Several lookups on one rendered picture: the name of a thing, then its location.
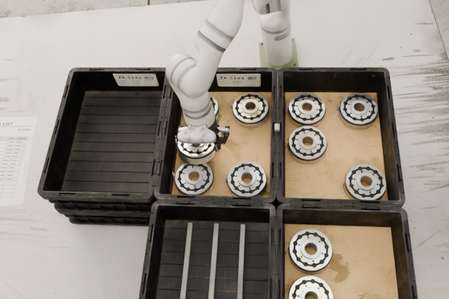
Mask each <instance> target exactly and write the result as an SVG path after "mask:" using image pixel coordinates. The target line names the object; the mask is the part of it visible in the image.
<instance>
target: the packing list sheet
mask: <svg viewBox="0 0 449 299"><path fill-rule="evenodd" d="M37 120H38V117H0V206H14V205H22V204H23V198H24V193H25V185H26V181H27V173H28V168H29V160H30V155H31V147H32V143H33V135H34V132H35V127H36V125H37Z"/></svg>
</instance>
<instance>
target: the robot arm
mask: <svg viewBox="0 0 449 299"><path fill-rule="evenodd" d="M290 1H291V0H251V2H252V4H253V8H254V9H255V11H256V12H257V13H258V14H259V15H260V25H261V33H262V37H263V46H264V51H265V59H266V61H267V62H268V63H269V64H270V65H272V66H275V67H280V66H284V65H286V64H288V63H289V62H290V60H291V59H292V57H293V49H292V38H291V20H290V18H291V16H290ZM244 2H245V0H218V1H217V2H216V5H215V6H214V8H213V10H212V11H211V12H210V14H209V16H208V17H207V18H206V20H205V22H204V23H203V24H202V26H201V28H200V29H199V31H198V32H197V34H196V35H195V37H194V40H193V43H194V46H195V47H196V49H197V50H198V53H199V58H198V62H197V61H196V60H195V59H194V58H193V57H191V56H190V55H188V54H186V53H177V54H176V55H173V56H172V57H171V58H170V59H169V60H168V63H167V65H166V77H167V79H168V82H169V84H170V85H171V87H172V88H173V90H174V92H175V94H176V95H177V96H178V98H179V100H180V104H181V107H182V111H183V116H184V120H185V122H186V126H187V127H184V126H183V125H179V126H178V135H177V138H178V140H179V142H180V143H187V144H190V143H193V144H194V145H200V144H209V143H213V144H214V147H215V150H216V152H218V151H219V150H220V148H221V144H223V145H224V144H225V143H226V142H227V139H228V137H229V133H230V126H228V125H227V126H225V128H223V127H220V126H219V124H217V122H216V116H215V113H214V108H213V106H212V103H211V100H210V95H209V92H208V89H209V88H210V86H211V84H212V82H213V79H214V76H215V74H216V71H217V68H218V65H219V63H220V60H221V57H222V55H223V53H224V52H225V51H226V49H227V47H228V46H229V45H230V44H231V42H232V40H233V39H234V38H235V36H236V35H237V33H238V32H239V29H240V27H241V24H242V21H243V12H244ZM219 132H221V134H222V136H221V137H219V135H218V133H219Z"/></svg>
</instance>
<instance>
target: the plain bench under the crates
mask: <svg viewBox="0 0 449 299"><path fill-rule="evenodd" d="M217 1H218V0H202V1H187V2H179V3H163V4H155V5H140V6H131V7H117V8H108V9H92V10H85V11H69V12H61V13H46V14H37V15H22V16H14V17H0V117H38V120H37V125H36V127H35V132H34V135H33V143H32V147H31V155H30V160H29V168H28V173H27V181H26V185H25V193H24V198H23V204H22V205H14V206H0V299H138V298H139V293H140V284H141V279H142V270H143V265H144V256H145V251H146V242H147V237H148V228H149V226H119V225H100V224H72V223H71V222H70V221H69V218H67V217H65V216H64V214H60V213H59V212H58V211H56V210H55V208H54V204H52V203H50V202H49V201H48V200H44V199H43V198H42V197H41V196H40V195H39V194H38V193H37V188H38V185H39V181H40V177H41V173H42V170H43V165H44V163H45V158H46V155H47V151H48V147H49V143H50V140H51V136H52V133H53V129H54V125H55V121H56V118H57V113H58V111H59V106H60V103H61V99H62V95H63V91H64V88H65V84H66V81H67V76H68V73H69V71H70V70H71V69H72V68H75V67H166V65H167V63H168V60H169V59H170V58H171V57H172V56H173V55H176V54H177V53H186V54H188V55H190V56H191V57H193V58H194V59H195V60H196V61H197V62H198V58H199V53H198V50H197V49H196V47H195V46H194V43H193V40H194V37H195V35H196V34H197V32H198V31H199V29H200V28H201V26H202V24H203V23H204V22H205V20H206V18H207V17H208V16H209V14H210V12H211V11H212V10H213V8H214V6H215V5H216V2H217ZM290 16H291V18H290V20H291V38H295V45H296V51H297V60H298V66H299V67H384V68H386V69H387V70H388V71H389V72H390V80H391V85H392V95H393V101H394V111H395V117H396V127H397V133H398V143H399V149H400V159H401V165H402V175H403V181H404V191H405V197H406V201H405V204H404V205H403V206H402V208H403V209H405V211H406V212H407V214H408V223H409V229H410V239H411V245H412V254H413V260H414V270H415V276H416V286H417V292H418V299H449V59H448V55H447V52H446V49H445V46H444V43H443V40H442V37H441V34H440V31H439V28H438V24H437V22H436V18H435V16H434V12H433V10H432V6H431V4H430V0H291V1H290ZM259 42H263V37H262V33H261V25H260V15H259V14H258V13H257V12H256V11H255V9H254V8H253V4H252V2H251V0H245V2H244V12H243V21H242V24H241V27H240V29H239V32H238V33H237V35H236V36H235V38H234V39H233V40H232V42H231V44H230V45H229V46H228V47H227V49H226V51H225V52H224V53H223V55H222V57H221V60H220V63H219V65H218V67H261V62H260V53H259Z"/></svg>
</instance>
